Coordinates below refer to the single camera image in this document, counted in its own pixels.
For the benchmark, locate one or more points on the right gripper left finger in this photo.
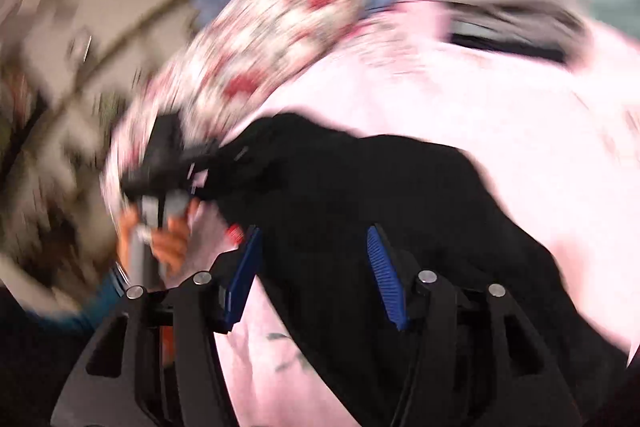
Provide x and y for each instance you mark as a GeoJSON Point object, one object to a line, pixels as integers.
{"type": "Point", "coordinates": [154, 361]}

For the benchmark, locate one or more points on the grey folded garment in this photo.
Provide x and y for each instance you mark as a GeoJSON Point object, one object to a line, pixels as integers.
{"type": "Point", "coordinates": [510, 7]}

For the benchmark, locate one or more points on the person's left hand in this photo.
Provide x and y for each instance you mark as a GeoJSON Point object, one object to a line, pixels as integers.
{"type": "Point", "coordinates": [169, 245]}

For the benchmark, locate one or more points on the pink floral bed sheet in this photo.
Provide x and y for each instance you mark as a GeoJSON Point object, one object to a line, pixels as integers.
{"type": "Point", "coordinates": [551, 149]}

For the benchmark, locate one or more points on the teal sleeved left forearm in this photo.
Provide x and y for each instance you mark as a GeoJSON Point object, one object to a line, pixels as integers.
{"type": "Point", "coordinates": [89, 318]}

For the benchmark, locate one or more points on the black pants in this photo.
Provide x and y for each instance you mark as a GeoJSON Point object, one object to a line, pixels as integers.
{"type": "Point", "coordinates": [314, 192]}

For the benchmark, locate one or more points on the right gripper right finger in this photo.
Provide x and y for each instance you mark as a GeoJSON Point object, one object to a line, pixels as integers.
{"type": "Point", "coordinates": [475, 359]}

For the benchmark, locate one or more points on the red floral pillow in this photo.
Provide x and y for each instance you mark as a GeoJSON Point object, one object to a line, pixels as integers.
{"type": "Point", "coordinates": [229, 69]}

